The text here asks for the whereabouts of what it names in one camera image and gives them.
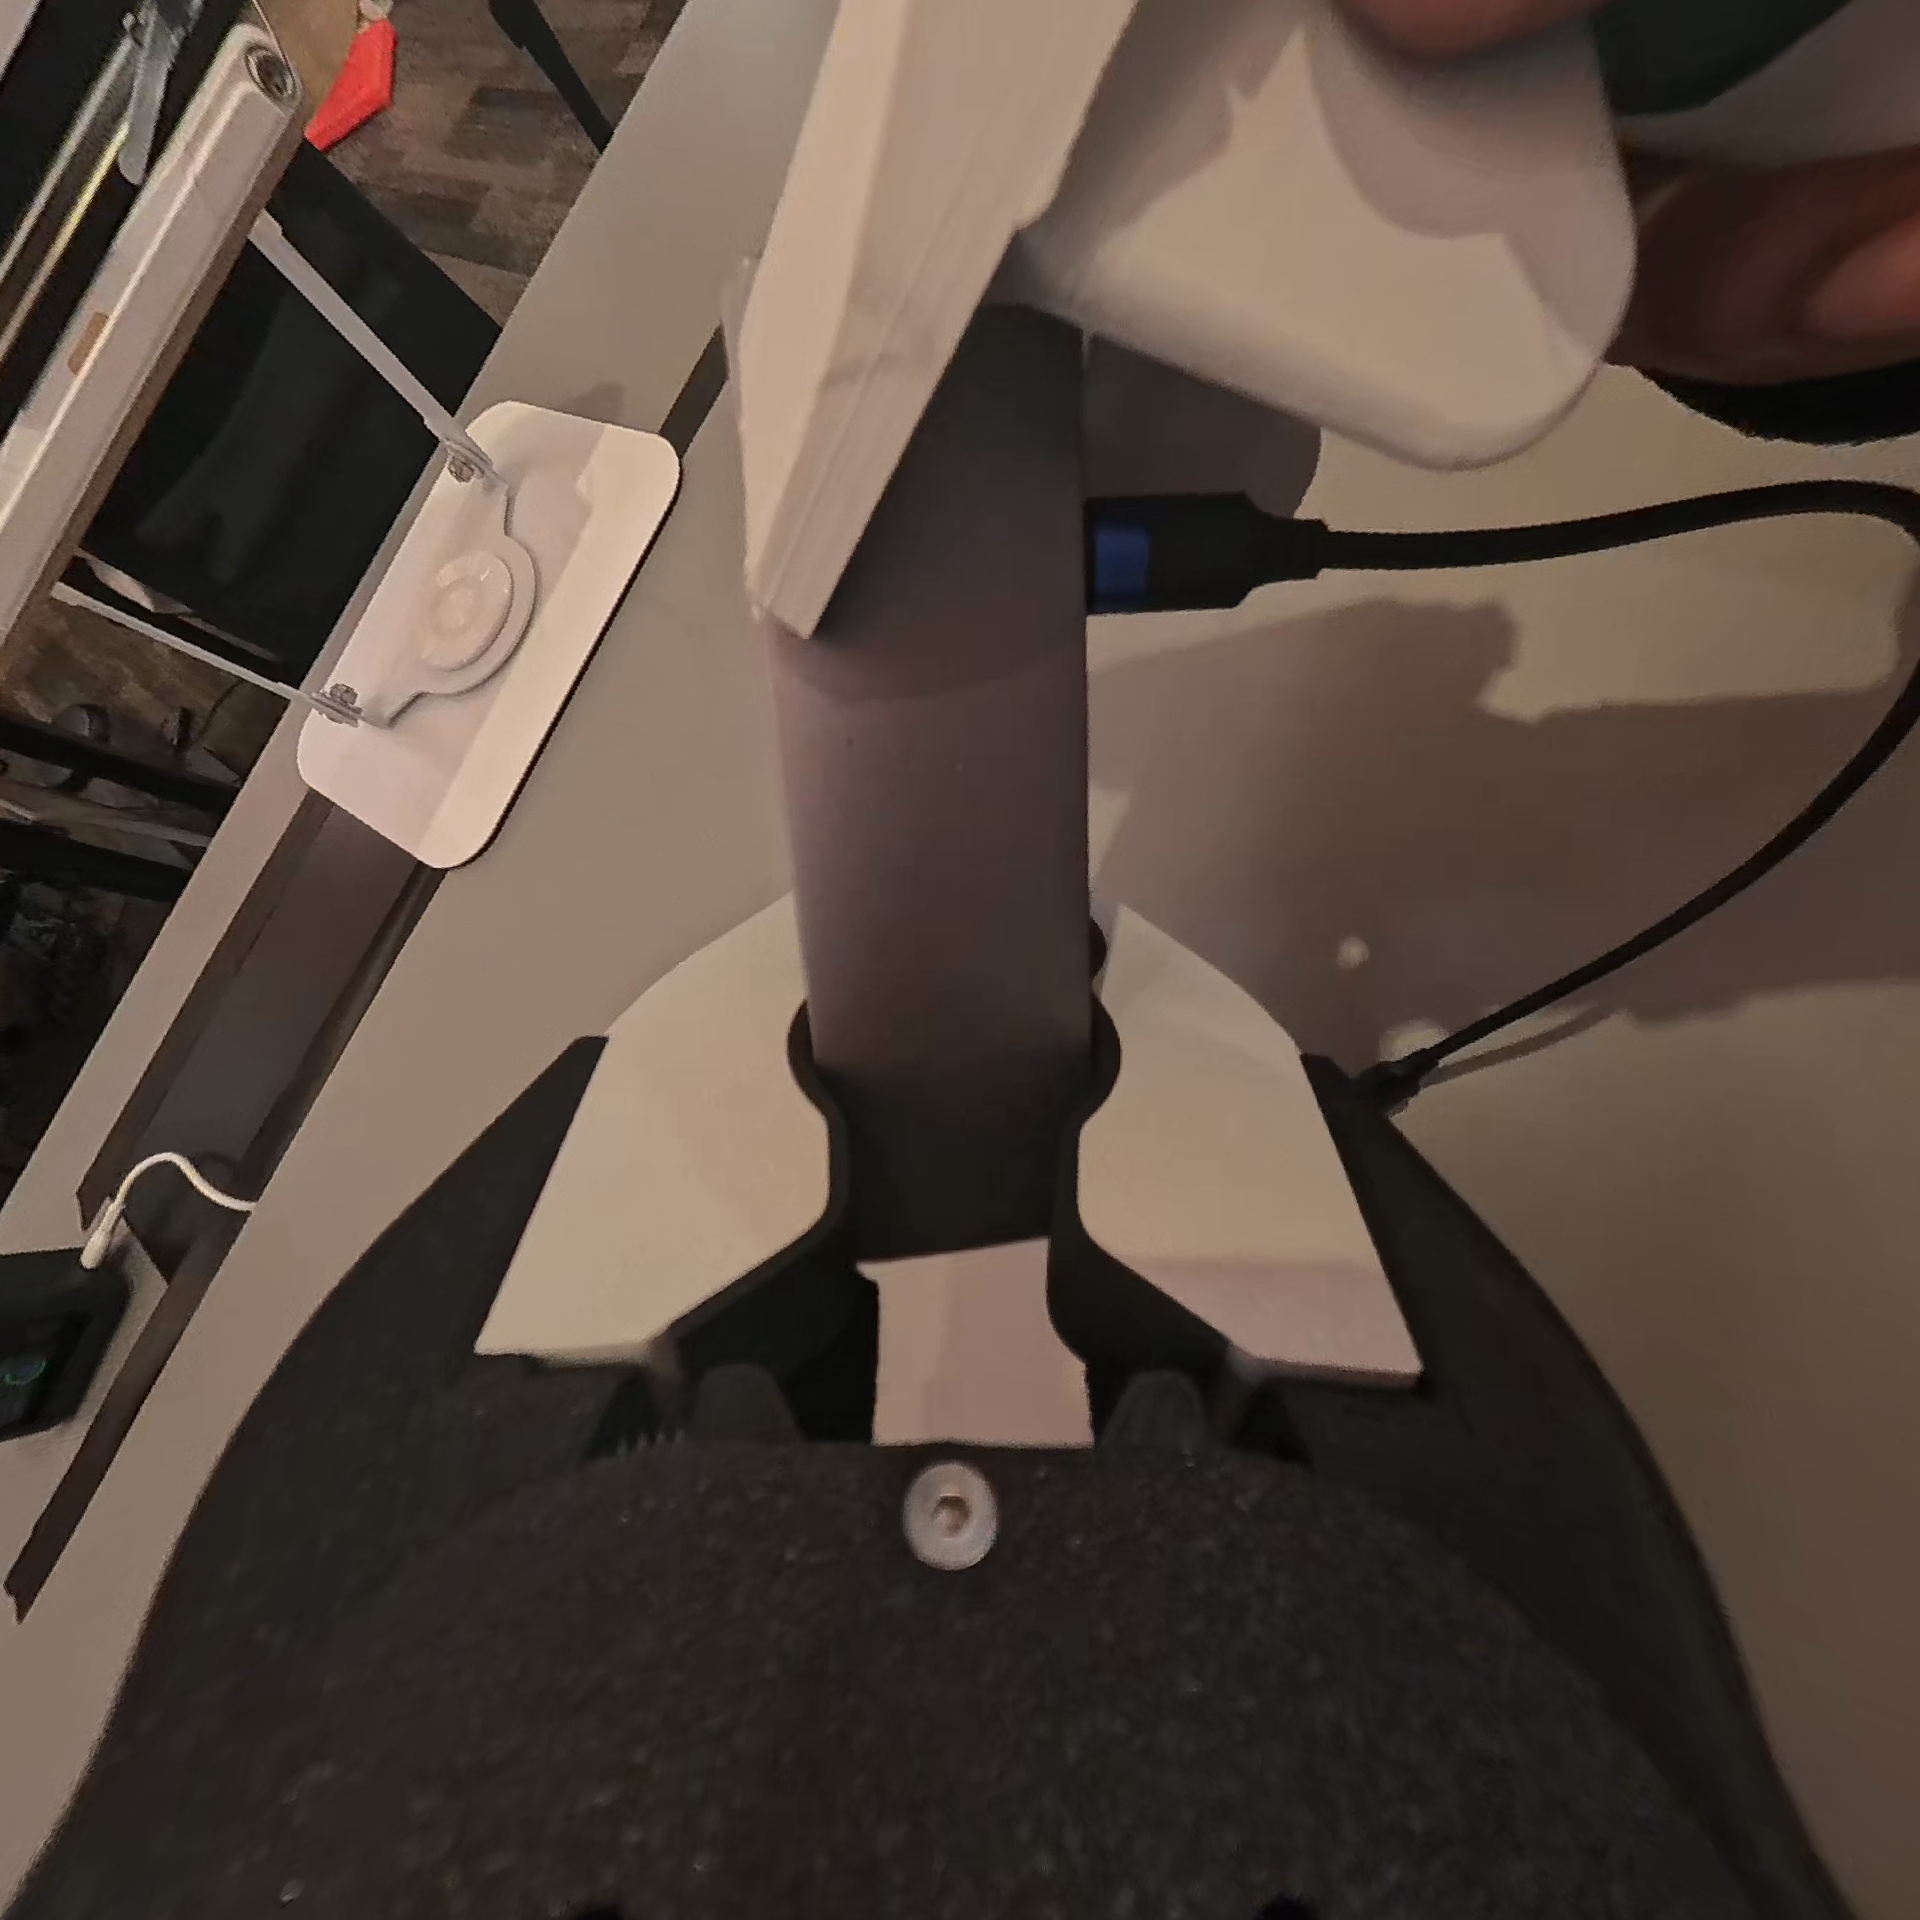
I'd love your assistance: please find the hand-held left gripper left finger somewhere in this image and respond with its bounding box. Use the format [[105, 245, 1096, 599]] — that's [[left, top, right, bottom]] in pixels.
[[473, 896, 864, 1397]]

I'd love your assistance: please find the silver usb hub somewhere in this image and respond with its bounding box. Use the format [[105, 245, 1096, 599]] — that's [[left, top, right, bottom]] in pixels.
[[758, 306, 1110, 1262]]

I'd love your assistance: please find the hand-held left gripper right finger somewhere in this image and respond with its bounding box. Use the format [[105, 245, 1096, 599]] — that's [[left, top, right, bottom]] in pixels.
[[1047, 901, 1425, 1403]]

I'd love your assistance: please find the person's right hand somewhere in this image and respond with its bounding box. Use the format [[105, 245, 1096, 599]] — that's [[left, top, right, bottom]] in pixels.
[[1607, 107, 1920, 397]]

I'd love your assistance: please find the black cable with blue-collared plug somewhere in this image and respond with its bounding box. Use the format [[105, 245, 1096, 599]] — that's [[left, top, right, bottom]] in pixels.
[[1086, 477, 1920, 1109]]

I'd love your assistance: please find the red plastic object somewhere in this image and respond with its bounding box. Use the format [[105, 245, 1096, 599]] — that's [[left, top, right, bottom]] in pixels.
[[304, 0, 401, 152]]

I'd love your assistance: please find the white charging cable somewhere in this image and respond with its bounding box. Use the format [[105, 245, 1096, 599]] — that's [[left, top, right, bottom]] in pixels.
[[83, 1146, 260, 1277]]

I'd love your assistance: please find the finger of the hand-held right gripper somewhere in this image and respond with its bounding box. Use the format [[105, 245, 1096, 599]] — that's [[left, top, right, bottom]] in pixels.
[[720, 0, 1145, 641]]

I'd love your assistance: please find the black charger block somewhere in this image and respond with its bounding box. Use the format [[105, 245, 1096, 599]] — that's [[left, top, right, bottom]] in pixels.
[[0, 1246, 119, 1445]]

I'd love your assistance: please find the black table cable channel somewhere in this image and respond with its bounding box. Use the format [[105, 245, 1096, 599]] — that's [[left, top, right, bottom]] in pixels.
[[0, 794, 454, 1624]]

